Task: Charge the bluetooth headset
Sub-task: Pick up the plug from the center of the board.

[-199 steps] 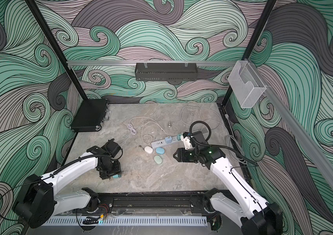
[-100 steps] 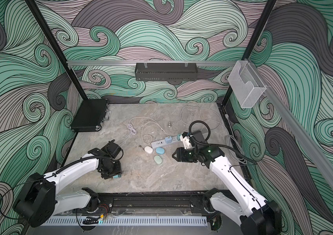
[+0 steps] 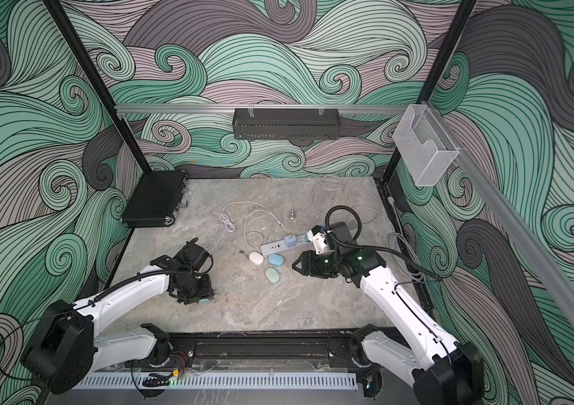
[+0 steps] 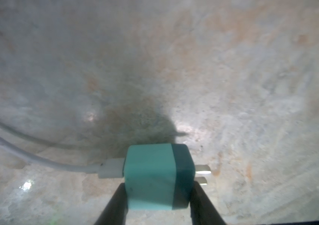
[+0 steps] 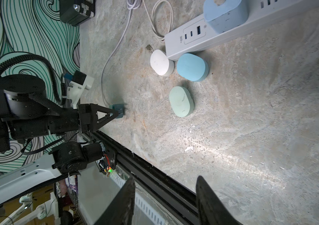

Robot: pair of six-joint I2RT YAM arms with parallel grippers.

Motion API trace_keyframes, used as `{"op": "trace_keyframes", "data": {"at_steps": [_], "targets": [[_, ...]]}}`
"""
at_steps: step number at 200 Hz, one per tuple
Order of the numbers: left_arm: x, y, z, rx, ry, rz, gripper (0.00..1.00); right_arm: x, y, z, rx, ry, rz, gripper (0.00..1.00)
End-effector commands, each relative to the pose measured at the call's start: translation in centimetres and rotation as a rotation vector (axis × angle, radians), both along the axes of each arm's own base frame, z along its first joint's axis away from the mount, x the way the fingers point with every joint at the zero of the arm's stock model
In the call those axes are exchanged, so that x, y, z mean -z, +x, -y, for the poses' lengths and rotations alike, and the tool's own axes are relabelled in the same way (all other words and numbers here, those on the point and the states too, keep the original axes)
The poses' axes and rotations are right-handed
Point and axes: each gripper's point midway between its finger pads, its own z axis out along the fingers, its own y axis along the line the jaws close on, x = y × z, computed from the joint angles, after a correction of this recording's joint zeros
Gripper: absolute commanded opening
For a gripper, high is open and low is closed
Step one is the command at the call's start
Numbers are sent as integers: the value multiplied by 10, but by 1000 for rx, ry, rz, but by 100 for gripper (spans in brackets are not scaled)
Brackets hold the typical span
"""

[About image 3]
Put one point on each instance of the blue USB wall charger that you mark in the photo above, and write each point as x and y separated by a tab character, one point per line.
291	241

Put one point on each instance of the clear acrylic wall holder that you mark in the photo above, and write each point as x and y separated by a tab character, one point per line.
424	142

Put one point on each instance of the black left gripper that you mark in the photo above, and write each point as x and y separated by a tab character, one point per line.
206	293

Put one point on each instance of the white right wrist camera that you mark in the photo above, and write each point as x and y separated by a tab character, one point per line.
318	238

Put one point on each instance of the white power strip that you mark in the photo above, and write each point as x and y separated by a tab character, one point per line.
278	247

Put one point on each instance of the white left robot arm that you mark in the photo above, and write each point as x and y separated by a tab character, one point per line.
70	341

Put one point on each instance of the black carbon-pattern briefcase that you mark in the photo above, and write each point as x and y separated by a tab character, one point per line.
156	199

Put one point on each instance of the blue earbud case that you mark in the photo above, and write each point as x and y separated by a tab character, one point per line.
276	260

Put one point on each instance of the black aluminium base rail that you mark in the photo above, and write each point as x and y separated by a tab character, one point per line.
330	347

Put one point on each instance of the white earbud case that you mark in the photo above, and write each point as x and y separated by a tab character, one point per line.
256	258

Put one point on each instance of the green earbud case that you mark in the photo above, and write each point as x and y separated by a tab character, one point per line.
272	275

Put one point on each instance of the white slotted cable duct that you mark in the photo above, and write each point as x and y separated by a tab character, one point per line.
221	380

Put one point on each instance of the aluminium right side rail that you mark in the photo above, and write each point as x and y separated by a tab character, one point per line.
524	240

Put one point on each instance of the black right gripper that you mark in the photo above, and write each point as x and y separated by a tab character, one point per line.
309	264

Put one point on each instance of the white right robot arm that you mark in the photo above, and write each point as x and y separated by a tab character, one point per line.
436	365

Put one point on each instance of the black perforated wall tray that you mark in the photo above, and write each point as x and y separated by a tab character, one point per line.
292	125

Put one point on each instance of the aluminium wall rail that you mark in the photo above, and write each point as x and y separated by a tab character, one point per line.
190	108

